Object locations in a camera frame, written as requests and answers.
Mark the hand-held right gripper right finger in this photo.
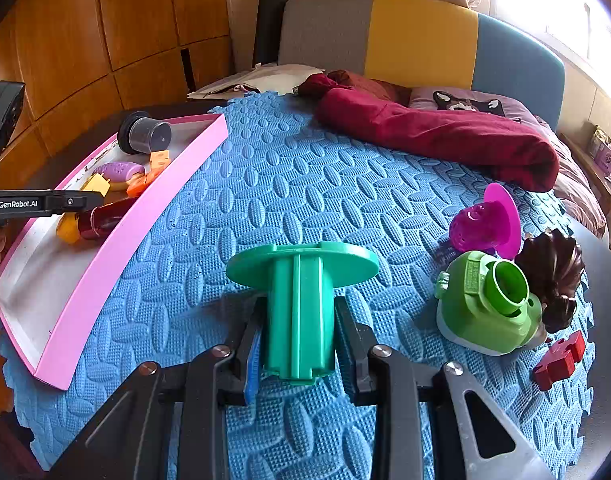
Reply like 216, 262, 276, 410
334, 296, 556, 480

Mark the red plastic toy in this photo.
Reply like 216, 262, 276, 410
76, 196, 138, 241

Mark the yellow plastic toy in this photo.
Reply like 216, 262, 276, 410
55, 174, 111, 245

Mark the pink tray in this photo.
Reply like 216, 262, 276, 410
0, 112, 229, 392

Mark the pink bed sheet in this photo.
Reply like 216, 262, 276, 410
535, 115, 609, 236

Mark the wooden bedside shelf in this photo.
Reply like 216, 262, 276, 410
558, 132, 611, 261

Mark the green white plastic toy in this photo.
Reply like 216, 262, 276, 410
434, 250, 546, 357

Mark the maroon blanket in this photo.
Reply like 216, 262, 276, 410
296, 69, 561, 193

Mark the green plastic spool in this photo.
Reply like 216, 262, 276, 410
225, 241, 381, 387

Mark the orange cube block piece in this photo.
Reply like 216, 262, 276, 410
126, 150, 171, 198

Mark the purple oval toy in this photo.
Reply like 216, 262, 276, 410
92, 161, 146, 192

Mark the blue foam mat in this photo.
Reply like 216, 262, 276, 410
0, 91, 596, 480

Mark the brown ridged toy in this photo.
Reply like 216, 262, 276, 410
514, 228, 586, 333

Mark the black and grey cup toy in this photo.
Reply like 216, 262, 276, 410
117, 111, 173, 156

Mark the window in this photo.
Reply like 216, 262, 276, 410
488, 0, 611, 76

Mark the beige cloth bag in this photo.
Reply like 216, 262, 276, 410
186, 63, 326, 100

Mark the grey yellow blue headboard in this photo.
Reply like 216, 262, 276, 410
278, 0, 566, 131

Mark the red plastic block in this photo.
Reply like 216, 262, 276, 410
531, 331, 587, 392

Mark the black rolled mat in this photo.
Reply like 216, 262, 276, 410
252, 0, 298, 67

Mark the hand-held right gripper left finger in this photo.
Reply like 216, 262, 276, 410
45, 294, 268, 480

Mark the wooden wardrobe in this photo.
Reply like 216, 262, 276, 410
0, 0, 236, 271

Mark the pink box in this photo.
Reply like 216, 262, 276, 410
588, 127, 611, 181

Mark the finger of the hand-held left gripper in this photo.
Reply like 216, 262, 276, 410
60, 189, 107, 217

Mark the purple cat pillow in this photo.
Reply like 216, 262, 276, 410
408, 86, 541, 121

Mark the magenta plastic toy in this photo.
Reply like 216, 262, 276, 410
448, 182, 523, 261

